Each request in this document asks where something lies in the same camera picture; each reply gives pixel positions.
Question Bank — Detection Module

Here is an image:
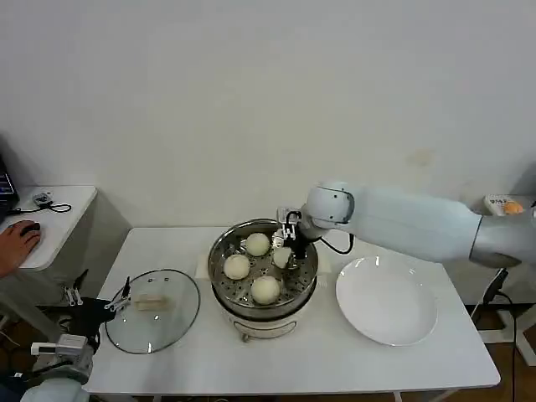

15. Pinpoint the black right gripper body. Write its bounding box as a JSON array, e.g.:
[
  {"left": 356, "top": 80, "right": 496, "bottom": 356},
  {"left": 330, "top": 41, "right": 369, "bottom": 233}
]
[{"left": 291, "top": 231, "right": 312, "bottom": 261}]

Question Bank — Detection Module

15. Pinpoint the white printed box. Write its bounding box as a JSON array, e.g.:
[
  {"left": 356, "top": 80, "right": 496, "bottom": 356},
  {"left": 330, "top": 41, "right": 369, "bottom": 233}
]
[{"left": 485, "top": 194, "right": 524, "bottom": 217}]

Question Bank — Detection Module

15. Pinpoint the dark laptop computer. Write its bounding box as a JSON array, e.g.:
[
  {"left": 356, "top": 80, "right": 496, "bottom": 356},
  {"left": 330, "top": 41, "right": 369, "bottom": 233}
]
[{"left": 0, "top": 152, "right": 21, "bottom": 219}]

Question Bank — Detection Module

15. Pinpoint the white electric pot base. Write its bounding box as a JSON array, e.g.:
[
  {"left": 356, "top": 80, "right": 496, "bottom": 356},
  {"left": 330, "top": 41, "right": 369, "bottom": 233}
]
[{"left": 196, "top": 250, "right": 332, "bottom": 344}]

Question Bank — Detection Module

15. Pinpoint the round glass lid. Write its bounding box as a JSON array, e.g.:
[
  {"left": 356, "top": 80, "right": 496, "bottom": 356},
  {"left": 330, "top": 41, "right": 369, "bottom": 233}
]
[{"left": 104, "top": 268, "right": 201, "bottom": 355}]

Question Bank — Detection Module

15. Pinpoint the white round plate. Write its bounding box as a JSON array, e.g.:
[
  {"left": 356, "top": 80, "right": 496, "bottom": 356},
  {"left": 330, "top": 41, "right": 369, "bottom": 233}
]
[{"left": 335, "top": 255, "right": 440, "bottom": 348}]

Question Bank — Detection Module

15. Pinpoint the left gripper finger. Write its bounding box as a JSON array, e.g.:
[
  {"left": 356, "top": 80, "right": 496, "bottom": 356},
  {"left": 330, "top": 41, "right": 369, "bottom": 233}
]
[
  {"left": 62, "top": 269, "right": 90, "bottom": 307},
  {"left": 103, "top": 276, "right": 131, "bottom": 312}
]

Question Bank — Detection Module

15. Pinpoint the white side table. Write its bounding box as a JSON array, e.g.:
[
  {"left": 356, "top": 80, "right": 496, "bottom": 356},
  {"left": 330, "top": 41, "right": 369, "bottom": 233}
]
[
  {"left": 477, "top": 194, "right": 536, "bottom": 365},
  {"left": 0, "top": 186, "right": 101, "bottom": 376}
]

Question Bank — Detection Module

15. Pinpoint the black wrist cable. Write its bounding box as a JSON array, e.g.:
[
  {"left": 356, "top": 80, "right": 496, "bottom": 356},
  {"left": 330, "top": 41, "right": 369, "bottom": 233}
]
[
  {"left": 85, "top": 326, "right": 102, "bottom": 357},
  {"left": 317, "top": 231, "right": 355, "bottom": 255}
]

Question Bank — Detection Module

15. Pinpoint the perforated steel steamer basket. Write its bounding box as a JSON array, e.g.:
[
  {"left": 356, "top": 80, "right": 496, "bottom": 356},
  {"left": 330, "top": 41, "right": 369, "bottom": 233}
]
[{"left": 208, "top": 217, "right": 320, "bottom": 322}]

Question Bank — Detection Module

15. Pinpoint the white steamed bun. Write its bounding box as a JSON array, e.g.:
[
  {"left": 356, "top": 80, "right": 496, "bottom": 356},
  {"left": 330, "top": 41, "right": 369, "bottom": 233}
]
[
  {"left": 245, "top": 232, "right": 271, "bottom": 257},
  {"left": 223, "top": 254, "right": 251, "bottom": 281},
  {"left": 250, "top": 275, "right": 281, "bottom": 306},
  {"left": 272, "top": 246, "right": 293, "bottom": 269}
]

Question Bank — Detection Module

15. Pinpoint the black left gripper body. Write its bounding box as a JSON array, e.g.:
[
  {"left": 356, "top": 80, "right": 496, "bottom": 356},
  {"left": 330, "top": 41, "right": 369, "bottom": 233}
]
[{"left": 65, "top": 295, "right": 116, "bottom": 338}]

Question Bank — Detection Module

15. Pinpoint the black looped device cable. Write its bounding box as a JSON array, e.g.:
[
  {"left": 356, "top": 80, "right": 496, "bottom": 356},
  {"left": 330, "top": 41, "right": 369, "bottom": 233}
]
[{"left": 3, "top": 202, "right": 72, "bottom": 217}]

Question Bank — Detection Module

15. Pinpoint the long black hanging cable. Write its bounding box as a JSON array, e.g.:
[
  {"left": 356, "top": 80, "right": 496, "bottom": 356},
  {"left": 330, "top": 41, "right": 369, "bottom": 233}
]
[{"left": 471, "top": 267, "right": 520, "bottom": 402}]

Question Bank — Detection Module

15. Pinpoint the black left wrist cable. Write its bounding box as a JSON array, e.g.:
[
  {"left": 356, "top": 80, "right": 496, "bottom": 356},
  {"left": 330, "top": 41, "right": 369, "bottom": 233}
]
[{"left": 85, "top": 326, "right": 102, "bottom": 357}]

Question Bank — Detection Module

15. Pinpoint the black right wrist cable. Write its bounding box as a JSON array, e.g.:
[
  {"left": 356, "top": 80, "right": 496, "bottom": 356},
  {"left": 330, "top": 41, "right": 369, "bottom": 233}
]
[{"left": 317, "top": 231, "right": 355, "bottom": 255}]

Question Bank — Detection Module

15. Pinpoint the person's hand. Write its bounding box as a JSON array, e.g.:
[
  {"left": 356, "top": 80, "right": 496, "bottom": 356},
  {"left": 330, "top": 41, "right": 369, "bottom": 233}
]
[{"left": 0, "top": 220, "right": 44, "bottom": 279}]

